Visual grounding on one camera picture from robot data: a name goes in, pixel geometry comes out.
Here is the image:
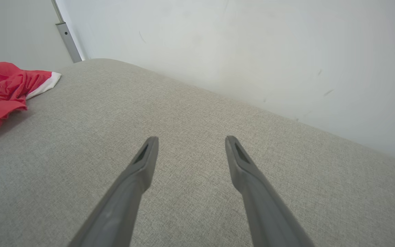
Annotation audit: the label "aluminium frame post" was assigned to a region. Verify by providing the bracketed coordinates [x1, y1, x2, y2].
[51, 0, 83, 63]

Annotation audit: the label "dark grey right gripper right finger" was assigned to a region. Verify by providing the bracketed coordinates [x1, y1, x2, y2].
[225, 136, 315, 247]

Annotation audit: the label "red white-trimmed shorts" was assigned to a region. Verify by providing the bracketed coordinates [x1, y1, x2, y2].
[0, 62, 62, 141]

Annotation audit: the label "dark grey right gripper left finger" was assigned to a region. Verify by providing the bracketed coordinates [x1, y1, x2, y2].
[68, 136, 159, 247]

